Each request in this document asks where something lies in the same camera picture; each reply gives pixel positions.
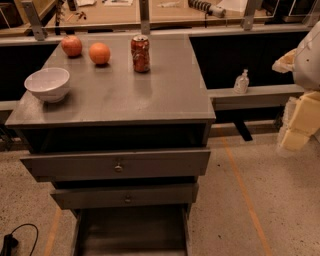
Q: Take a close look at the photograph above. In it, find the grey corrugated hose tool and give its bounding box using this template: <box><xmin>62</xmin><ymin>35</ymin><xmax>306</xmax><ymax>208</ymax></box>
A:
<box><xmin>188</xmin><ymin>0</ymin><xmax>226</xmax><ymax>18</ymax></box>

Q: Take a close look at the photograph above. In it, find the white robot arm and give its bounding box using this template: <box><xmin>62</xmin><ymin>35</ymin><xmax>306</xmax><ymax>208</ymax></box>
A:
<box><xmin>272</xmin><ymin>21</ymin><xmax>320</xmax><ymax>154</ymax></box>

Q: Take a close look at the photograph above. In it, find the grey middle drawer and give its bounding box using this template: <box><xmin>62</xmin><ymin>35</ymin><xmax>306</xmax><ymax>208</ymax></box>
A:
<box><xmin>51</xmin><ymin>183</ymin><xmax>199</xmax><ymax>209</ymax></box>

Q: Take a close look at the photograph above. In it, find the red coke can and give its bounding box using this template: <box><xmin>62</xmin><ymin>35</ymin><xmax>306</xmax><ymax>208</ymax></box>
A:
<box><xmin>131</xmin><ymin>34</ymin><xmax>150</xmax><ymax>73</ymax></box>

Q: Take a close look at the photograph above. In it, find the white bowl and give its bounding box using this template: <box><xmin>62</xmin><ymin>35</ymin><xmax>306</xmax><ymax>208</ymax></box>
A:
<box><xmin>24</xmin><ymin>67</ymin><xmax>70</xmax><ymax>103</ymax></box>

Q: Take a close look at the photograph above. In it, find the orange fruit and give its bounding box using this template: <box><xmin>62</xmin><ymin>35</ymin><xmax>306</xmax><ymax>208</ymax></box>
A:
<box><xmin>89</xmin><ymin>43</ymin><xmax>111</xmax><ymax>65</ymax></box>

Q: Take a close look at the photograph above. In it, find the red apple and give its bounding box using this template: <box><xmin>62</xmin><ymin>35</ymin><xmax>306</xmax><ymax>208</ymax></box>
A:
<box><xmin>61</xmin><ymin>35</ymin><xmax>82</xmax><ymax>57</ymax></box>

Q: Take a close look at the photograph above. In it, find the grey drawer cabinet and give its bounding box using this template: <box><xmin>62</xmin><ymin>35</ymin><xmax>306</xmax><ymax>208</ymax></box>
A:
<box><xmin>4</xmin><ymin>32</ymin><xmax>217</xmax><ymax>256</ymax></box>

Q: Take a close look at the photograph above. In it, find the hand sanitizer bottle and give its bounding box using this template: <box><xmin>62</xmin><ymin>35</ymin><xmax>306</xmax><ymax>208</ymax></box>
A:
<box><xmin>234</xmin><ymin>69</ymin><xmax>249</xmax><ymax>94</ymax></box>

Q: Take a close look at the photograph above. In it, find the grey top drawer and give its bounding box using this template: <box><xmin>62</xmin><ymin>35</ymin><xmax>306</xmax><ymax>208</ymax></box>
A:
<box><xmin>21</xmin><ymin>148</ymin><xmax>210</xmax><ymax>182</ymax></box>

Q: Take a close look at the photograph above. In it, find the black cable with plug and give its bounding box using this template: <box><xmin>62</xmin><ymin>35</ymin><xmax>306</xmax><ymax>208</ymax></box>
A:
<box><xmin>0</xmin><ymin>223</ymin><xmax>40</xmax><ymax>256</ymax></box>

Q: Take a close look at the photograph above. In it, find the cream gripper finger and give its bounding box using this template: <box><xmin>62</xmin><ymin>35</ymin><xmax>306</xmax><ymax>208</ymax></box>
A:
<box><xmin>272</xmin><ymin>49</ymin><xmax>296</xmax><ymax>73</ymax></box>
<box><xmin>279</xmin><ymin>91</ymin><xmax>320</xmax><ymax>152</ymax></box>

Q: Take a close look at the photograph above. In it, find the open grey bottom drawer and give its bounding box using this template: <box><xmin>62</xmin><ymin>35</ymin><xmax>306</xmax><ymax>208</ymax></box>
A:
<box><xmin>71</xmin><ymin>205</ymin><xmax>192</xmax><ymax>256</ymax></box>

